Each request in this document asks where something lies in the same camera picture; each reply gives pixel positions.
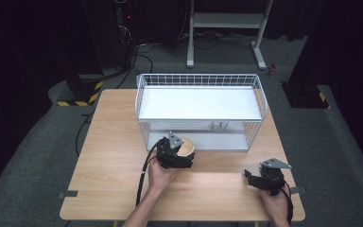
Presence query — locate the person's left hand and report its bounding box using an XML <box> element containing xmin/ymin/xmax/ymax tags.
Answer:
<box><xmin>147</xmin><ymin>156</ymin><xmax>180</xmax><ymax>191</ymax></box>

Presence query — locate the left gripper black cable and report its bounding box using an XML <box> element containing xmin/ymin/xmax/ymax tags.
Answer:
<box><xmin>134</xmin><ymin>139</ymin><xmax>165</xmax><ymax>206</ymax></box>

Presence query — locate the dark equipment stand with wires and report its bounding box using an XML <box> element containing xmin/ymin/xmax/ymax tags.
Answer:
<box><xmin>112</xmin><ymin>0</ymin><xmax>156</xmax><ymax>90</ymax></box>

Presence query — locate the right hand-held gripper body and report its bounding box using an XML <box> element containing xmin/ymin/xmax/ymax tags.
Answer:
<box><xmin>246</xmin><ymin>157</ymin><xmax>292</xmax><ymax>197</ymax></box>

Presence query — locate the tan wooden cup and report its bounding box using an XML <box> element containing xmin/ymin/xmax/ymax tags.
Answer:
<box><xmin>176</xmin><ymin>135</ymin><xmax>196</xmax><ymax>159</ymax></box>

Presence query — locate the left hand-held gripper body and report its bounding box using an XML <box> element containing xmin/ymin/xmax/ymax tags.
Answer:
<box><xmin>156</xmin><ymin>131</ymin><xmax>194</xmax><ymax>170</ymax></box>

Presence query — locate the white metal stand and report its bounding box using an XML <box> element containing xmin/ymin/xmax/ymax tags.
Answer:
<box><xmin>185</xmin><ymin>0</ymin><xmax>274</xmax><ymax>71</ymax></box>

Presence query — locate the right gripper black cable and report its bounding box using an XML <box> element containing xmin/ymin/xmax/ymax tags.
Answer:
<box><xmin>278</xmin><ymin>184</ymin><xmax>295</xmax><ymax>226</ymax></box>

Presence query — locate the black yellow striped stand base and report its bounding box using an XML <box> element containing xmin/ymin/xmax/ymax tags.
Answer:
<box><xmin>281</xmin><ymin>80</ymin><xmax>333</xmax><ymax>110</ymax></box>
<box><xmin>56</xmin><ymin>73</ymin><xmax>105</xmax><ymax>108</ymax></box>

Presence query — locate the white wire shelf rack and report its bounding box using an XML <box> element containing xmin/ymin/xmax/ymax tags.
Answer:
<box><xmin>134</xmin><ymin>73</ymin><xmax>268</xmax><ymax>153</ymax></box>

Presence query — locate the black floor cable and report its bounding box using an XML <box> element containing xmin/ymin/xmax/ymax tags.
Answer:
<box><xmin>75</xmin><ymin>111</ymin><xmax>96</xmax><ymax>158</ymax></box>

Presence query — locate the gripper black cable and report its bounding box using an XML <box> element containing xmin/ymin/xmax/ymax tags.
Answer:
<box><xmin>278</xmin><ymin>184</ymin><xmax>295</xmax><ymax>226</ymax></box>
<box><xmin>134</xmin><ymin>139</ymin><xmax>165</xmax><ymax>206</ymax></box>

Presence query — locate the person's right hand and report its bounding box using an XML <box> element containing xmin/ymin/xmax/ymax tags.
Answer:
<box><xmin>259</xmin><ymin>185</ymin><xmax>290</xmax><ymax>219</ymax></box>

